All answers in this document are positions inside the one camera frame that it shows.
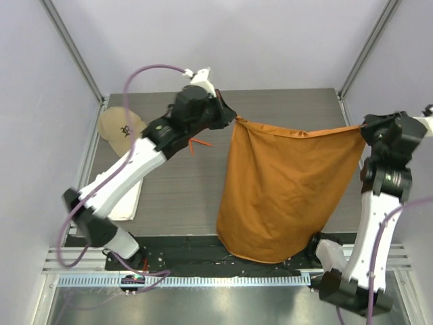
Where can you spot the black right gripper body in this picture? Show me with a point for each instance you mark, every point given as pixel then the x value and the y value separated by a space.
pixel 374 131

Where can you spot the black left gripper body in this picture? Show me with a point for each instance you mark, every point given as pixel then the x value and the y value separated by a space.
pixel 214 117

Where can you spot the orange cloth napkin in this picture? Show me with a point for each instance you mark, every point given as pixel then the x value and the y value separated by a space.
pixel 282 186

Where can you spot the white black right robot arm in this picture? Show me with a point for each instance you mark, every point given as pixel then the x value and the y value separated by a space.
pixel 358 283

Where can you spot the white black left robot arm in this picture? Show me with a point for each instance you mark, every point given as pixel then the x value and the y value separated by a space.
pixel 193 110

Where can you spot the orange plastic fork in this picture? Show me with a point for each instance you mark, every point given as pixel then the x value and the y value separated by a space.
pixel 191 147

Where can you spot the beige baseball cap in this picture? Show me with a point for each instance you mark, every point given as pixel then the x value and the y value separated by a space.
pixel 112 126

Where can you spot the white folded towel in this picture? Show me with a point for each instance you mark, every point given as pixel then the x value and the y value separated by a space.
pixel 126 207

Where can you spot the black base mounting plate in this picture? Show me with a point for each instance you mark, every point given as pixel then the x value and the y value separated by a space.
pixel 207 256

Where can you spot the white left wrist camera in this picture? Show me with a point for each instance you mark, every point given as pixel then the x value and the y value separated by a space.
pixel 201 78

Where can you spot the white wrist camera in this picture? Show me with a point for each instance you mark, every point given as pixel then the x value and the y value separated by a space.
pixel 201 78
pixel 426 119

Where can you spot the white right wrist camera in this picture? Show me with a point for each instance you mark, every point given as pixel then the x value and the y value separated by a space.
pixel 426 119

